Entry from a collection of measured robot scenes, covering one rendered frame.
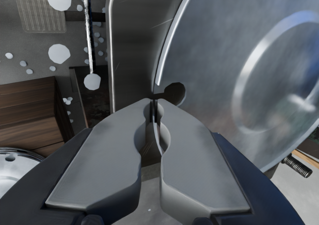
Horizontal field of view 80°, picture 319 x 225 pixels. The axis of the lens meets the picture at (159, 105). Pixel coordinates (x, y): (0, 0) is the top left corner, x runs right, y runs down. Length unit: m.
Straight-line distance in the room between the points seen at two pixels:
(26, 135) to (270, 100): 0.61
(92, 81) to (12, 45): 0.68
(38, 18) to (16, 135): 0.36
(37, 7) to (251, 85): 0.66
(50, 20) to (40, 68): 0.27
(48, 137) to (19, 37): 0.42
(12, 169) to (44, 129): 0.14
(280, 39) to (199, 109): 0.09
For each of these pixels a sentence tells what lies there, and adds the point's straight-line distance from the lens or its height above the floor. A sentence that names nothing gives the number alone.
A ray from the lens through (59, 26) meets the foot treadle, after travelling 0.74.
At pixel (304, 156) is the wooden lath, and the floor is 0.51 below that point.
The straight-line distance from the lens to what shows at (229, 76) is 0.18.
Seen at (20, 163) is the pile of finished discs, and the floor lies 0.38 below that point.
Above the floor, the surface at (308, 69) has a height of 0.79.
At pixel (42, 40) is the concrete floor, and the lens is 0.91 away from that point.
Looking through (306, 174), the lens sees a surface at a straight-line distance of 0.40.
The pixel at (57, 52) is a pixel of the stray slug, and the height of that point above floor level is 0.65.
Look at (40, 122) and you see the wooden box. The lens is 0.64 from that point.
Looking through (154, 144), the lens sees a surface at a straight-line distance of 0.17.
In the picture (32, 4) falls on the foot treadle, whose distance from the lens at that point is 0.74.
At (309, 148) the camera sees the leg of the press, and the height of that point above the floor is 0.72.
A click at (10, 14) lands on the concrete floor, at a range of 0.91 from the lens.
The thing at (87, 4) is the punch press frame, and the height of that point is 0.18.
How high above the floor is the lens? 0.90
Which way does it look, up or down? 51 degrees down
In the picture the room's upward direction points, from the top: 137 degrees clockwise
